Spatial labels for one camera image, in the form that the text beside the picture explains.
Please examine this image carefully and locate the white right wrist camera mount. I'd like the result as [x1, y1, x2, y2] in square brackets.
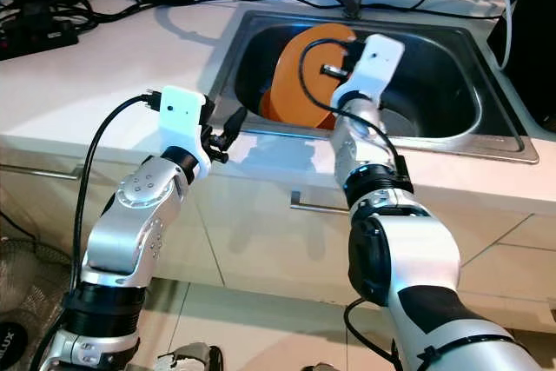
[332, 34, 406, 113]

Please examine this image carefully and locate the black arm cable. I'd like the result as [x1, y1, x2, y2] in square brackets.
[43, 93, 166, 371]
[298, 36, 409, 185]

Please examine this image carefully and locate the floor fan with wire grille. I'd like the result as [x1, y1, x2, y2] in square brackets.
[0, 239, 83, 371]

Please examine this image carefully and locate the orange plastic plate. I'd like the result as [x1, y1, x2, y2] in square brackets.
[268, 23, 357, 129]

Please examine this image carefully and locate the black torso cable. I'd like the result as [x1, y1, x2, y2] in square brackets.
[342, 297, 400, 368]

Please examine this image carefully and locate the black power strip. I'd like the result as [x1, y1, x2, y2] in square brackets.
[0, 15, 79, 59]

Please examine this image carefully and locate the orange plastic bowl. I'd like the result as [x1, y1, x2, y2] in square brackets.
[258, 89, 279, 120]

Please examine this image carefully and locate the white hose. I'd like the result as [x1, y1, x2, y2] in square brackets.
[485, 0, 515, 72]

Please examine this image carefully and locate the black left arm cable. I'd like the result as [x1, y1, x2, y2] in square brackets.
[43, 93, 166, 371]

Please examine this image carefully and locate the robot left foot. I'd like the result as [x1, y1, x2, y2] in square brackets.
[161, 342, 224, 371]

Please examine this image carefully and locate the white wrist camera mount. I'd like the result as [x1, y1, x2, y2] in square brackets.
[332, 34, 406, 113]
[156, 86, 211, 174]

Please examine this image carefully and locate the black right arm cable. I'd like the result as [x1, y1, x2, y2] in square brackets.
[298, 36, 409, 185]

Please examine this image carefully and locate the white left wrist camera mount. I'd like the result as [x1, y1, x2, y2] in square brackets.
[156, 86, 211, 174]

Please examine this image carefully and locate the stainless steel sink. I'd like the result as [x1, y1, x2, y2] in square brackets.
[208, 10, 541, 166]

